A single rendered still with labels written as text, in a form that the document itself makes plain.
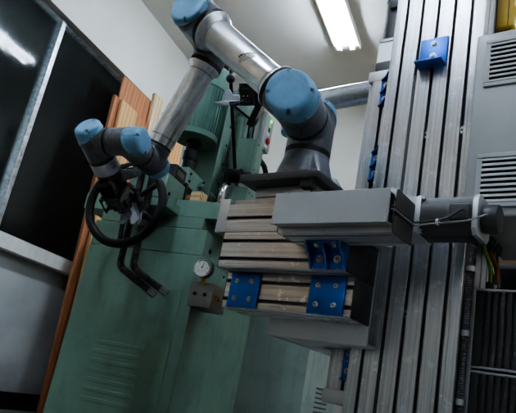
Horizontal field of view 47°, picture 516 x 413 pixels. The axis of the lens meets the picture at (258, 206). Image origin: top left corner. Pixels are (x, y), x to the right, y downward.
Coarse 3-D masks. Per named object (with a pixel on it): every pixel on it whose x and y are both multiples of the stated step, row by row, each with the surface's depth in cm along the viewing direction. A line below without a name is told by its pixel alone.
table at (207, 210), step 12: (84, 204) 217; (96, 204) 216; (156, 204) 196; (168, 204) 196; (180, 204) 205; (192, 204) 203; (204, 204) 202; (216, 204) 200; (192, 216) 202; (204, 216) 200; (216, 216) 199
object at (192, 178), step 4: (184, 168) 223; (188, 168) 223; (188, 172) 222; (192, 172) 226; (188, 176) 223; (192, 176) 226; (196, 176) 228; (188, 180) 222; (192, 180) 226; (196, 180) 229; (200, 180) 232; (188, 184) 223; (192, 184) 226; (196, 184) 229; (188, 188) 225; (192, 188) 227; (196, 188) 229; (200, 188) 233; (188, 192) 229
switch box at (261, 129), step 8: (264, 112) 259; (264, 120) 258; (272, 120) 265; (256, 128) 258; (264, 128) 257; (272, 128) 265; (256, 136) 256; (264, 136) 256; (264, 144) 257; (264, 152) 262
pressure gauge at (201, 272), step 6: (204, 258) 188; (198, 264) 188; (204, 264) 187; (210, 264) 186; (198, 270) 187; (204, 270) 186; (210, 270) 186; (198, 276) 186; (204, 276) 186; (204, 282) 188
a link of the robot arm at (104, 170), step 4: (112, 160) 161; (116, 160) 164; (108, 164) 161; (112, 164) 162; (116, 164) 163; (92, 168) 162; (96, 168) 161; (100, 168) 161; (104, 168) 161; (108, 168) 161; (112, 168) 162; (116, 168) 163; (96, 172) 162; (100, 172) 162; (104, 172) 162; (108, 172) 162; (112, 172) 163; (116, 172) 164; (100, 176) 163; (104, 176) 162; (108, 176) 163
